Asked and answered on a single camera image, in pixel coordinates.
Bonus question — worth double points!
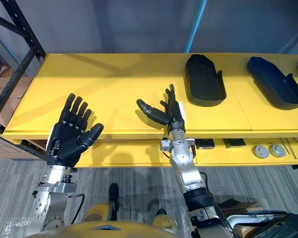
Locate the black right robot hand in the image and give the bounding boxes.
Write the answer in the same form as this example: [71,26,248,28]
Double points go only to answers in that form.
[136,83,186,132]

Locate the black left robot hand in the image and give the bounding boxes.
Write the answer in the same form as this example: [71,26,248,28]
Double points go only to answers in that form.
[45,93,104,167]

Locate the yellow shelf board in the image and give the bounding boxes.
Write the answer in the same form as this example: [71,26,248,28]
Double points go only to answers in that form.
[1,53,298,142]
[74,137,298,169]

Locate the yellow lower shelf board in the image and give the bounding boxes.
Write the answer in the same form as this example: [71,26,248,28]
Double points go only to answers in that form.
[74,137,298,169]

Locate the black rectangular box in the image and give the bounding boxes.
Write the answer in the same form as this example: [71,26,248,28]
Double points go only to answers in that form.
[195,138,216,150]
[223,138,247,149]

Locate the black plastic housing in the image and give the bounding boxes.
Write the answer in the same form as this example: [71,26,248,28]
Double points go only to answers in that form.
[184,54,227,107]
[246,56,298,111]

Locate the brown cardboard box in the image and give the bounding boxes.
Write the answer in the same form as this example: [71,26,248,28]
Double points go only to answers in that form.
[0,77,47,161]

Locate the blue vertical pole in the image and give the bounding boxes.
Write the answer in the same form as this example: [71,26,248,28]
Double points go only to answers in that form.
[183,0,209,54]

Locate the grey round disc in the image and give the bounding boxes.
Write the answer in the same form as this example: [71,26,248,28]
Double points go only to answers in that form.
[252,145,269,159]
[269,144,287,158]

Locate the robot torso and legs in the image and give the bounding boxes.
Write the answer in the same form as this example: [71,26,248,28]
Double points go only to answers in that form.
[29,183,189,238]

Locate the metal tweezers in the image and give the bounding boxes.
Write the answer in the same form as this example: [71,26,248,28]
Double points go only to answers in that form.
[280,138,298,160]

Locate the cardboard box with parts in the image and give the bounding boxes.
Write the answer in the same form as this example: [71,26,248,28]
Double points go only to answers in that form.
[218,199,298,238]

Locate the black metal shelf frame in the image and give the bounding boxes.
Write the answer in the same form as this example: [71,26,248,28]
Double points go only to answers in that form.
[0,0,47,159]

